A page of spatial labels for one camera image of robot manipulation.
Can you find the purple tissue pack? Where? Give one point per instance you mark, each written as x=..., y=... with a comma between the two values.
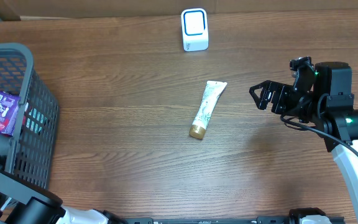
x=9, y=106

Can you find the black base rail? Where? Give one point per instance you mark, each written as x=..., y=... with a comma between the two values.
x=298, y=215

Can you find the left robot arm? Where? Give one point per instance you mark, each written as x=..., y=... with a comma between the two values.
x=23, y=202

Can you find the white barcode scanner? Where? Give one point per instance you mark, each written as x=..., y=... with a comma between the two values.
x=194, y=26

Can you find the teal wet wipes pack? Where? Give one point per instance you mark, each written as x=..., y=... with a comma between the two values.
x=35, y=121

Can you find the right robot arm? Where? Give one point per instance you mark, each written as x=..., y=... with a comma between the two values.
x=321, y=101

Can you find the grey plastic shopping basket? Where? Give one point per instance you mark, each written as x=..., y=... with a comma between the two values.
x=29, y=150

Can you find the white tube gold cap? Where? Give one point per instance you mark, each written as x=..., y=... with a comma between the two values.
x=211, y=94

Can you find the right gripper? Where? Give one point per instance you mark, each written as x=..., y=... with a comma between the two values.
x=280, y=91

